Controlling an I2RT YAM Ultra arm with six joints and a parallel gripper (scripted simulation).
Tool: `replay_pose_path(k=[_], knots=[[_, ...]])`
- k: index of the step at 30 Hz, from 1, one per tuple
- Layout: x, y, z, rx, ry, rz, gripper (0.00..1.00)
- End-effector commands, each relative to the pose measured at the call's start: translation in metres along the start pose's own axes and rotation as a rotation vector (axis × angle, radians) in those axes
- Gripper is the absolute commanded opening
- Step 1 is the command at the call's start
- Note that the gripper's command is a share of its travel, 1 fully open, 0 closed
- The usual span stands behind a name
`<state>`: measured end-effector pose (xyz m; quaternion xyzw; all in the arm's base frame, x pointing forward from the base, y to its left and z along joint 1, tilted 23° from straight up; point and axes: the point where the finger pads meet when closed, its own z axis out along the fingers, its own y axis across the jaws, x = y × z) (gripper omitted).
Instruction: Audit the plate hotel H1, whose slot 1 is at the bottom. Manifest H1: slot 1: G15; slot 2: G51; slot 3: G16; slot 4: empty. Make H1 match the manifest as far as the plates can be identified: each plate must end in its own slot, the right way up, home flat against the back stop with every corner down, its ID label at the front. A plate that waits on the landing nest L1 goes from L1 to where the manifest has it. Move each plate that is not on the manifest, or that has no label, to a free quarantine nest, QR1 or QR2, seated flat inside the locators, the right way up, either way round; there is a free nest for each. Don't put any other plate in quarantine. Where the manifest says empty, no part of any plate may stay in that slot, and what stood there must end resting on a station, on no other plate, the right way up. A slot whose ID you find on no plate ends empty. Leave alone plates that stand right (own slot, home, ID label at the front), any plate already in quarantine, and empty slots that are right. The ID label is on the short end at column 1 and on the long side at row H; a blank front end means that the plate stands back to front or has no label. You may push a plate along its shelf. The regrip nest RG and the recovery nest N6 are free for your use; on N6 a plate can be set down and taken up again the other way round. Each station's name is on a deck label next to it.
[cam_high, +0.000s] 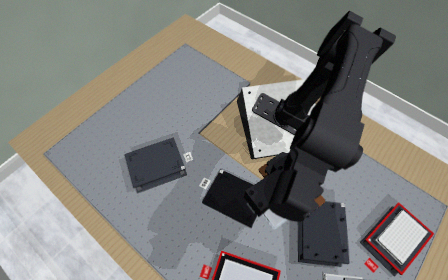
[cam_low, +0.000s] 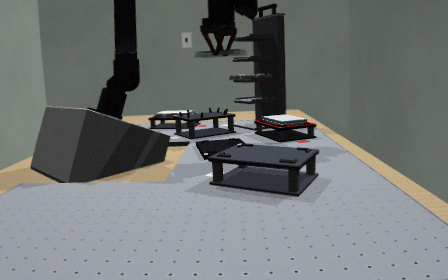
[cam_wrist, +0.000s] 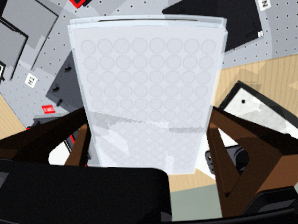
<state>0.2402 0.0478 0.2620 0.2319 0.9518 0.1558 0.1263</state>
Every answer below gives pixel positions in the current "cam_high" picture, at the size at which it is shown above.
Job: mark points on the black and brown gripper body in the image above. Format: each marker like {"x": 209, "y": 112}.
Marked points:
{"x": 319, "y": 191}

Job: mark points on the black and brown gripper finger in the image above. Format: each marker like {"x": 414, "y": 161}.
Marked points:
{"x": 320, "y": 200}
{"x": 262, "y": 170}

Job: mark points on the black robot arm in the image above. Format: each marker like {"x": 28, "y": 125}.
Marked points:
{"x": 333, "y": 130}

